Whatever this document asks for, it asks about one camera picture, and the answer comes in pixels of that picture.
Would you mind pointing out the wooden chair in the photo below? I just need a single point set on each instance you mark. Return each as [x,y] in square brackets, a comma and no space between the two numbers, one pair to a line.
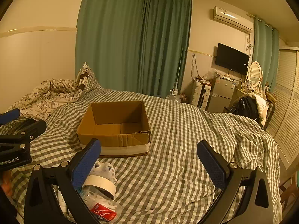
[271,112]

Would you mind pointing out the white cloth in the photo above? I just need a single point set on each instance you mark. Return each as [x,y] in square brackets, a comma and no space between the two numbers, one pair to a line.
[106,169]

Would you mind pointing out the white air conditioner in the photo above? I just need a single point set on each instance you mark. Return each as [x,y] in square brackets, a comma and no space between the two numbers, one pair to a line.
[233,19]

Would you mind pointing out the oval white mirror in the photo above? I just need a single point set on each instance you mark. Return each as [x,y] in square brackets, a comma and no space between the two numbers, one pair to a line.
[254,73]

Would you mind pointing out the black wall television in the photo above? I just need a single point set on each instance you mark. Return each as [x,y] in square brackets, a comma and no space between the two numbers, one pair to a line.
[231,58]

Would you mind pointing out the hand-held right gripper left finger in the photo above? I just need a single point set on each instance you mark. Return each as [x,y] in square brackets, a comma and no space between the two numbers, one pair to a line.
[86,166]

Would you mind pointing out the green checked duvet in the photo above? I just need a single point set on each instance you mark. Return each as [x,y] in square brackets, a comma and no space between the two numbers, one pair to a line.
[175,168]

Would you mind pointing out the clear plastic bag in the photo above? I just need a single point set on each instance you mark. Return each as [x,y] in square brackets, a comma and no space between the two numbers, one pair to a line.
[92,197]

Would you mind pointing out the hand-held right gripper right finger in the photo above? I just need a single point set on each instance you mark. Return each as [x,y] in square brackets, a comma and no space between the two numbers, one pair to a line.
[213,166]

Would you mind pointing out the brown patterned pillow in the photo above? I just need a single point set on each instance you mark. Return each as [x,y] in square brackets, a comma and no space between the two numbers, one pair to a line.
[83,74]

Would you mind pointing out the brown cardboard box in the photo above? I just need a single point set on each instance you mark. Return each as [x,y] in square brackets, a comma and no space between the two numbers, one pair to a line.
[112,142]

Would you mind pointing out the wooden stool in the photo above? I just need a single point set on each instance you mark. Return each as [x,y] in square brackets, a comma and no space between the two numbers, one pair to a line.
[289,193]

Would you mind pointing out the plastic bag on fridge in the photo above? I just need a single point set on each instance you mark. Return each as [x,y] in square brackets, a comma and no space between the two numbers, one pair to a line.
[209,74]

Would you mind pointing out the red can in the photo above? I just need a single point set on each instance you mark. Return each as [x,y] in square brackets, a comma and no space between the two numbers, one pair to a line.
[101,211]

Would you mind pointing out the cream cloth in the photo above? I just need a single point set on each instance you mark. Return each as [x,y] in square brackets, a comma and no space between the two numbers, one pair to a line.
[261,107]

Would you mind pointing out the cream dressing table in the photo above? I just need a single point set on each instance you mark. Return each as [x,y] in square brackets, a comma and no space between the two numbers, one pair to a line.
[243,91]

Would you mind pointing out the white suitcase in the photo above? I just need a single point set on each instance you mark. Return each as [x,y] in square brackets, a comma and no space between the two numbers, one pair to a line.
[201,95]

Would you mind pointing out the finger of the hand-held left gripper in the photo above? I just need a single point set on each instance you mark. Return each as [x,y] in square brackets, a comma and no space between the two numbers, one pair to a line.
[9,116]
[28,127]

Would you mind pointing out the floral print blanket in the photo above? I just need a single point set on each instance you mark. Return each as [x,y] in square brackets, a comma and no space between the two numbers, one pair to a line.
[46,95]

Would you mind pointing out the narrow green curtain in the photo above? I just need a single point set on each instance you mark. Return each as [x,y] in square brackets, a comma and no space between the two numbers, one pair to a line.
[265,56]

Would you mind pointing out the clear water jug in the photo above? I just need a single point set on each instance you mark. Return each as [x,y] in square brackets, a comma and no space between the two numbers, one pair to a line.
[174,98]

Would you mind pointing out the thin white pole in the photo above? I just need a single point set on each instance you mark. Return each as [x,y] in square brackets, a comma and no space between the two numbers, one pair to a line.
[178,77]

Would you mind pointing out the wide green curtain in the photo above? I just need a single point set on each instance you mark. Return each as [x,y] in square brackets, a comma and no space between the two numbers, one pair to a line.
[109,39]

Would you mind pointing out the louvred wardrobe doors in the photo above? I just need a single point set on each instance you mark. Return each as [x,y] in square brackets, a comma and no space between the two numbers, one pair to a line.
[287,107]

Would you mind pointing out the green corner curtain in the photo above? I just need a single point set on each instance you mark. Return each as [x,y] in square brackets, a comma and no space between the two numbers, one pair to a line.
[165,46]

